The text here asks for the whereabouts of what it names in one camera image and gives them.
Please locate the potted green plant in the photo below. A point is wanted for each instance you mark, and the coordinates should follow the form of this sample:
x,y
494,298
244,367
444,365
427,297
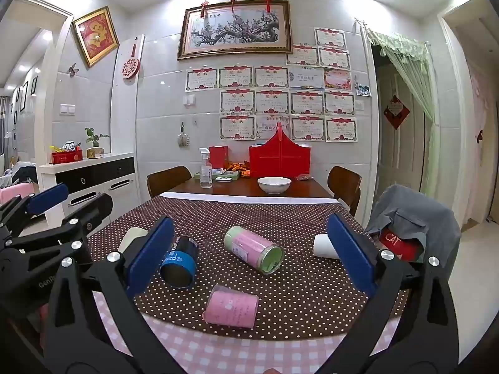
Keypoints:
x,y
95,144

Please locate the wooden dining table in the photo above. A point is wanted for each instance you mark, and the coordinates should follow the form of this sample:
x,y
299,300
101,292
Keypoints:
x,y
241,187

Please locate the white light switch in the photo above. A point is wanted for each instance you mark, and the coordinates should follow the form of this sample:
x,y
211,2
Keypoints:
x,y
67,109

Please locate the blue black can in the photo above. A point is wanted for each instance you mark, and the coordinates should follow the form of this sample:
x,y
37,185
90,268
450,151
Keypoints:
x,y
181,261

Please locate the red round hanging ornament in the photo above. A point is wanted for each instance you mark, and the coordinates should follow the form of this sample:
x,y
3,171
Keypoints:
x,y
130,68

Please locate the pink cushion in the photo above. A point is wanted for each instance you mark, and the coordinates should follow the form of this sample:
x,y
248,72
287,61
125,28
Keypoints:
x,y
15,194

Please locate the small red gift box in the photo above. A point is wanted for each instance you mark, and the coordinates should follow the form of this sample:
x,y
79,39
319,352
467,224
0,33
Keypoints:
x,y
218,157

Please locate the green curtain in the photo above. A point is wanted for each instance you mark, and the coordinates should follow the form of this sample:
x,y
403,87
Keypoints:
x,y
409,58

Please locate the pink checked tablecloth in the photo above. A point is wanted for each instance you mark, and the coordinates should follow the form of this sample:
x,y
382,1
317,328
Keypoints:
x,y
218,354

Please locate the large red gift bag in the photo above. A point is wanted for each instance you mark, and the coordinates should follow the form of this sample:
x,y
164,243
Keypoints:
x,y
280,157

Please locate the white and black sideboard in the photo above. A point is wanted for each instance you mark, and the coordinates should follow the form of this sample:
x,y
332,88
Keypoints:
x,y
93,175

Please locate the brown polka dot tablecloth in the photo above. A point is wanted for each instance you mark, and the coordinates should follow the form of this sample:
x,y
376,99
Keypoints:
x,y
296,292

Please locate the butterfly wall decoration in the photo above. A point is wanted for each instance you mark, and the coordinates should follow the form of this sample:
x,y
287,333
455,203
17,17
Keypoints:
x,y
73,70

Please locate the white bowl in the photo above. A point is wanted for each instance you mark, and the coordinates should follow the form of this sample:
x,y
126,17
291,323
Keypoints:
x,y
274,185

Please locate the red knot tassel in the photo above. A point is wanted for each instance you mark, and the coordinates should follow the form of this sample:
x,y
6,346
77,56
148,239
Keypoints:
x,y
204,8
268,3
233,4

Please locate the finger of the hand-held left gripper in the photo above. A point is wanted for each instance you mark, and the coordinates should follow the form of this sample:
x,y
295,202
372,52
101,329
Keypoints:
x,y
46,198
93,210

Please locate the group of wall certificates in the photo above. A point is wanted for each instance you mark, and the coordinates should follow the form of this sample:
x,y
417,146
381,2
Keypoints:
x,y
273,101

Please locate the orange snack packets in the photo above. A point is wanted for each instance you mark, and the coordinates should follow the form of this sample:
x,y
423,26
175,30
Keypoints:
x,y
238,168

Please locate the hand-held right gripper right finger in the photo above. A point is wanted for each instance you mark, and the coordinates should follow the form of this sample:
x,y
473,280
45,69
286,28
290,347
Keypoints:
x,y
351,257

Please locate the hanging wall hook item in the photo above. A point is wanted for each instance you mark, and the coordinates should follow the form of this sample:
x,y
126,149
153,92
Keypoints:
x,y
182,138

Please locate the framed red picture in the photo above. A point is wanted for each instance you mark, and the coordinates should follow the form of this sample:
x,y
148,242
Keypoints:
x,y
95,35

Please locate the brown wooden chair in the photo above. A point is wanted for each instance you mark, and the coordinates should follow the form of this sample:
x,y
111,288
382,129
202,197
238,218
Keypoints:
x,y
345,187
167,181

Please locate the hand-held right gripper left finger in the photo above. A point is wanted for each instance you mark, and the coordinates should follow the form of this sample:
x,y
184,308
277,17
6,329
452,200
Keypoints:
x,y
152,259

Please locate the red basket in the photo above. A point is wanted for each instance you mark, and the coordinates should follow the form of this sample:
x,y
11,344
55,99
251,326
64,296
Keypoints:
x,y
67,157

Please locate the white cup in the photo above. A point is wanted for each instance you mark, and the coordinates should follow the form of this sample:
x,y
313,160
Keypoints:
x,y
322,246
130,237

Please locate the framed blossom painting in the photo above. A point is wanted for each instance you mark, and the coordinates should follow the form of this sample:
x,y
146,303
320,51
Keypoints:
x,y
236,27

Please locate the small wall photo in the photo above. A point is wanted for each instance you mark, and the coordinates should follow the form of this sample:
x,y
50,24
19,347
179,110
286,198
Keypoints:
x,y
362,90

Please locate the white door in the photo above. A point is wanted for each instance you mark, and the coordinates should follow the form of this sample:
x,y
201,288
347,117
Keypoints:
x,y
401,156

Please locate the grey jacket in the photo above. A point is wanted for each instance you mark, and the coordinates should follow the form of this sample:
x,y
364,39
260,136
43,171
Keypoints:
x,y
425,210

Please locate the white wall switch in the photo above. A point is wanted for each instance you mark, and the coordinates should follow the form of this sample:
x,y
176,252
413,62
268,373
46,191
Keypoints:
x,y
359,104

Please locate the clear spray bottle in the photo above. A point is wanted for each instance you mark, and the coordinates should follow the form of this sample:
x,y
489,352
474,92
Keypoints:
x,y
205,173

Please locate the red diamond door decoration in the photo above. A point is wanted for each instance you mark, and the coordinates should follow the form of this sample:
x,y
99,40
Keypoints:
x,y
396,111

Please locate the white table runner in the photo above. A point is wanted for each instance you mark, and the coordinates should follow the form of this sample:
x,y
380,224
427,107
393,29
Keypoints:
x,y
234,198

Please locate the dark wall picture frame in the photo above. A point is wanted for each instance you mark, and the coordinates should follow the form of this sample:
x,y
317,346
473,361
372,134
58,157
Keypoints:
x,y
34,85
23,95

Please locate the pink and green cup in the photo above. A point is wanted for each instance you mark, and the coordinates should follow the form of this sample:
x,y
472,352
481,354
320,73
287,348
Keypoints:
x,y
249,245

